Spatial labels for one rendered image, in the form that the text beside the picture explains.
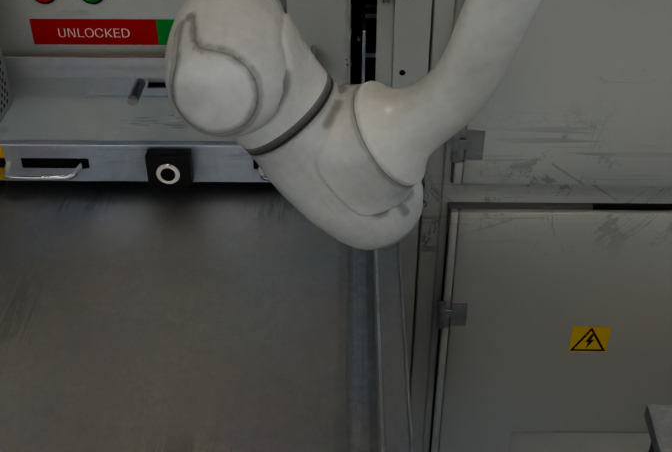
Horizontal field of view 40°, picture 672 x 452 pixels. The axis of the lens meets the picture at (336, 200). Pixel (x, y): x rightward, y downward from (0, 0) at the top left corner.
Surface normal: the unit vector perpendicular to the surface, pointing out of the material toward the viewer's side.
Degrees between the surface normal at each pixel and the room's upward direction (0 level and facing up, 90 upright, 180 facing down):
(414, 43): 90
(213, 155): 90
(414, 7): 90
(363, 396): 0
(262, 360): 0
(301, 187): 101
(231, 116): 94
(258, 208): 0
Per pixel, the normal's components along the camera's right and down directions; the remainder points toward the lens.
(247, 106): 0.12, 0.54
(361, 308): 0.00, -0.83
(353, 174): -0.11, 0.51
